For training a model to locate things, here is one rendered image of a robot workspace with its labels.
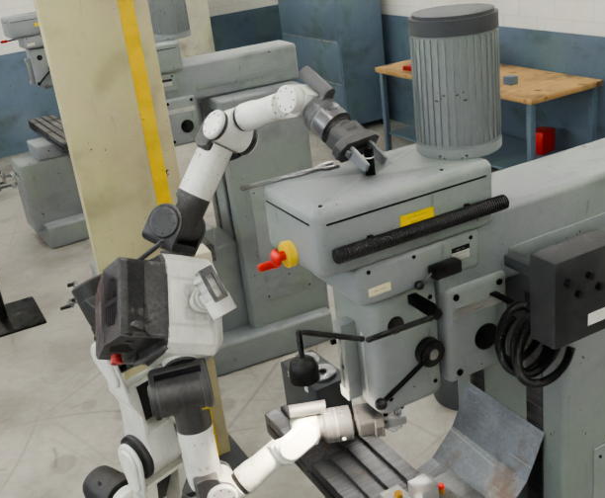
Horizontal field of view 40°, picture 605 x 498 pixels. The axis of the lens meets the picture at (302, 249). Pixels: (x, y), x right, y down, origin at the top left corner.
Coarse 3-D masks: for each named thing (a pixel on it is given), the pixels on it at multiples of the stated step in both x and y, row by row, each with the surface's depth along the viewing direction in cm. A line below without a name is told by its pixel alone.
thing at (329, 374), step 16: (304, 352) 264; (288, 368) 259; (320, 368) 254; (336, 368) 256; (288, 384) 263; (320, 384) 248; (336, 384) 249; (288, 400) 267; (304, 400) 255; (336, 400) 251
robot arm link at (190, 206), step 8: (184, 192) 212; (184, 200) 212; (192, 200) 211; (200, 200) 212; (184, 208) 212; (192, 208) 212; (200, 208) 213; (184, 216) 209; (192, 216) 212; (200, 216) 214; (184, 224) 209; (192, 224) 213; (200, 224) 217; (184, 232) 210; (192, 232) 214; (200, 232) 218; (184, 240) 214; (192, 240) 217
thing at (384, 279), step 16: (448, 240) 188; (464, 240) 190; (400, 256) 183; (416, 256) 185; (432, 256) 187; (448, 256) 189; (464, 256) 192; (352, 272) 181; (368, 272) 180; (384, 272) 182; (400, 272) 184; (416, 272) 186; (336, 288) 191; (352, 288) 183; (368, 288) 181; (384, 288) 183; (400, 288) 186; (368, 304) 183
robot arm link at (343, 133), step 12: (324, 108) 188; (336, 108) 188; (312, 120) 189; (324, 120) 187; (336, 120) 188; (348, 120) 189; (324, 132) 189; (336, 132) 185; (348, 132) 186; (360, 132) 187; (372, 132) 188; (336, 144) 184; (348, 144) 183; (360, 144) 186; (336, 156) 184
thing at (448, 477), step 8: (424, 472) 217; (448, 472) 222; (440, 480) 220; (448, 480) 219; (456, 480) 219; (448, 488) 216; (456, 488) 216; (464, 488) 216; (472, 488) 215; (440, 496) 208; (448, 496) 208; (456, 496) 207; (464, 496) 213; (472, 496) 212; (480, 496) 212
